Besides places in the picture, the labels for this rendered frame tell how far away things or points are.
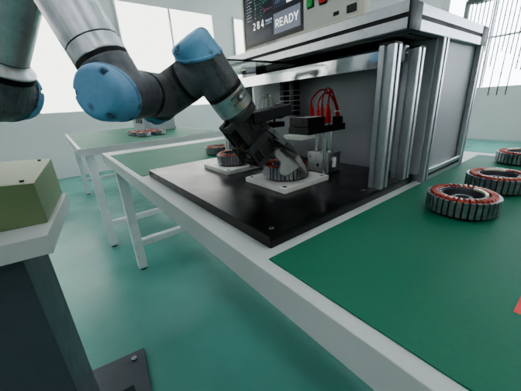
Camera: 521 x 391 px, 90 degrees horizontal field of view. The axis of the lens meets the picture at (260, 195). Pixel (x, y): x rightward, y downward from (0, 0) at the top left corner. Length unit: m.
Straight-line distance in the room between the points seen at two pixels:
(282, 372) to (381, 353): 0.92
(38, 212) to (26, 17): 0.38
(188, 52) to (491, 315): 0.52
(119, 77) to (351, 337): 0.41
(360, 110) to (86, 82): 0.64
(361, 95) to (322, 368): 0.97
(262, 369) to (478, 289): 0.93
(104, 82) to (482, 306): 0.51
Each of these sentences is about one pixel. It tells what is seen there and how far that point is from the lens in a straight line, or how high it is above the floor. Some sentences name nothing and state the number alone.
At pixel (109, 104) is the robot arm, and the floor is 0.97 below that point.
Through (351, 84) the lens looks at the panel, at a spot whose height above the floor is 0.99.
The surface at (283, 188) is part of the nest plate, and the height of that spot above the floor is 0.78.
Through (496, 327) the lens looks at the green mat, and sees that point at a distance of 0.35.
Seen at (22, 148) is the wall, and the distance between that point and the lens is 5.23.
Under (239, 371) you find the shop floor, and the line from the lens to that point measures 1.21.
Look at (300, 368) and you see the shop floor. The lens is 1.21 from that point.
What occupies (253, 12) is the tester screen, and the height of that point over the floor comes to 1.22.
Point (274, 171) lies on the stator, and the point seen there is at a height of 0.81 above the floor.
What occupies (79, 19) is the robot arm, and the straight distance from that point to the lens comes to 0.47.
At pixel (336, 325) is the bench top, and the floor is 0.74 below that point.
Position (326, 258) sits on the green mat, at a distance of 0.39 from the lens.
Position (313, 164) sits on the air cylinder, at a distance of 0.76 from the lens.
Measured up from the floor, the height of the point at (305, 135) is 0.88.
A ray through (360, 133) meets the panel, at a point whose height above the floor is 0.86.
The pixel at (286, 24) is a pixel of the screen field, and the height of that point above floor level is 1.16.
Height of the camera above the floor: 0.96
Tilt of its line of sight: 19 degrees down
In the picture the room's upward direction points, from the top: 3 degrees counter-clockwise
